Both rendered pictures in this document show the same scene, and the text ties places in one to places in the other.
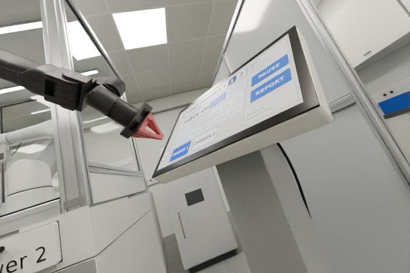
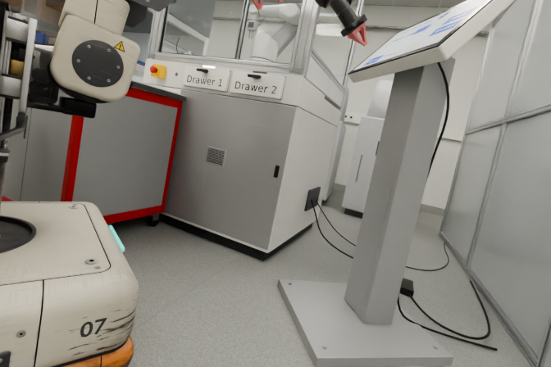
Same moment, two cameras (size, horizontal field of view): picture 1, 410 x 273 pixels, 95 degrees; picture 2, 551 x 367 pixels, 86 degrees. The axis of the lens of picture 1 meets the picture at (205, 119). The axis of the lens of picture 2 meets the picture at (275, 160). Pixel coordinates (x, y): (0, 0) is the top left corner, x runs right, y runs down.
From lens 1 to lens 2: 0.74 m
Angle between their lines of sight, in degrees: 39
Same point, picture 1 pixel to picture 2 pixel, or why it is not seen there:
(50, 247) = (279, 88)
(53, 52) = not seen: outside the picture
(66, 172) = (298, 49)
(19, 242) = (266, 79)
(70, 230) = (289, 85)
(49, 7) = not seen: outside the picture
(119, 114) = (344, 17)
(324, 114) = (441, 52)
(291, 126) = (426, 55)
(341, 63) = not seen: outside the picture
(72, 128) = (311, 18)
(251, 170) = (409, 89)
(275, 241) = (398, 135)
